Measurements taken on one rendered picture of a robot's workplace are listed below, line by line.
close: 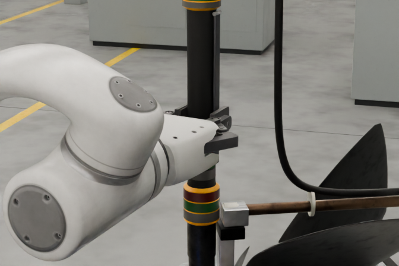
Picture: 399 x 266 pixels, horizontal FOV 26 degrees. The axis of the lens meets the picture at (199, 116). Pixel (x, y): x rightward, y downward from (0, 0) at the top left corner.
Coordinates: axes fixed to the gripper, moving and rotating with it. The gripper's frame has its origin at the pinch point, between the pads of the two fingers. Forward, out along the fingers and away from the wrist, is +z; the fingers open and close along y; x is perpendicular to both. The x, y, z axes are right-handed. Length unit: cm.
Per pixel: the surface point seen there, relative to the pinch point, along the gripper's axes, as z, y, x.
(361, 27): 538, -133, -93
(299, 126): 468, -154, -153
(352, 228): -4.7, 19.7, -7.9
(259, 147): 411, -161, -153
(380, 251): 4.4, 20.6, -14.2
